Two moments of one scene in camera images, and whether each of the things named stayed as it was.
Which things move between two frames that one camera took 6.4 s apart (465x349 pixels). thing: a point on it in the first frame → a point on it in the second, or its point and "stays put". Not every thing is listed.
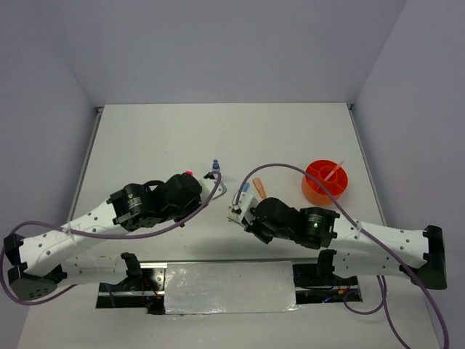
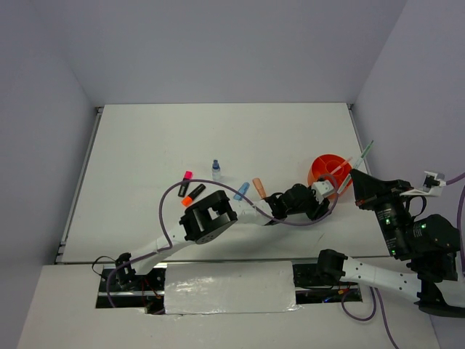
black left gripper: [196, 203] → [317, 209]
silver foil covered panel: [216, 288] stays put
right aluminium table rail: [351, 107] stays put
